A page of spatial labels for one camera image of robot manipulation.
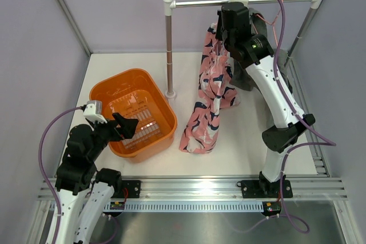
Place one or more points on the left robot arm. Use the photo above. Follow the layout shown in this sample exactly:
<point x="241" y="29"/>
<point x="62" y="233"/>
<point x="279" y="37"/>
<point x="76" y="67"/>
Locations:
<point x="81" y="190"/>

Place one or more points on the pink wire hanger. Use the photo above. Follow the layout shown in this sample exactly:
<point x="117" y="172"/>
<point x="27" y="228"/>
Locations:
<point x="271" y="23"/>

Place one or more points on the white slotted cable duct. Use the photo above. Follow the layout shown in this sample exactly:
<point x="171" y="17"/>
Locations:
<point x="134" y="206"/>

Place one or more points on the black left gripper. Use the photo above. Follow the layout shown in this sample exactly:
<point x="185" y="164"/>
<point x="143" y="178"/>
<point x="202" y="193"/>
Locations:
<point x="127" y="127"/>

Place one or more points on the silver clothes rack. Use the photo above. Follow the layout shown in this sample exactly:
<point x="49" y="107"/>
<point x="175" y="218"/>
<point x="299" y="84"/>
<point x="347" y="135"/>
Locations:
<point x="170" y="5"/>

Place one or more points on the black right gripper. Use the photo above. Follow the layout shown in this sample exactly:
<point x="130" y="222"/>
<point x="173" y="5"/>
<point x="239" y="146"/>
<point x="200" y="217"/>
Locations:
<point x="218" y="34"/>

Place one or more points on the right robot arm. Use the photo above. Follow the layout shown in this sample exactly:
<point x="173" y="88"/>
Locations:
<point x="255" y="56"/>

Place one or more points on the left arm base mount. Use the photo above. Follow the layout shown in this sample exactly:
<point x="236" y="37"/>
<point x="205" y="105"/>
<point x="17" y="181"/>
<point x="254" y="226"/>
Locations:
<point x="131" y="188"/>

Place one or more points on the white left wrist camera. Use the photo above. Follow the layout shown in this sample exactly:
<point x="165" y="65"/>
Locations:
<point x="92" y="112"/>

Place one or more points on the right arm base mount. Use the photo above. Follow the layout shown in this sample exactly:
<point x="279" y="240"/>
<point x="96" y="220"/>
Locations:
<point x="255" y="188"/>

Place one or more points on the orange plastic laundry basket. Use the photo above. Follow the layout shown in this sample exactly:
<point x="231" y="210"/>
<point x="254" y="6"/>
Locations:
<point x="135" y="95"/>

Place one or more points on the aluminium mounting rail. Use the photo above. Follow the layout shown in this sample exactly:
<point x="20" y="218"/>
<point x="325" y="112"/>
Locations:
<point x="226" y="188"/>

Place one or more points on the pink shark print shorts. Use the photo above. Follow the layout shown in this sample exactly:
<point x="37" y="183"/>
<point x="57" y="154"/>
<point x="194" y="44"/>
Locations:
<point x="214" y="94"/>

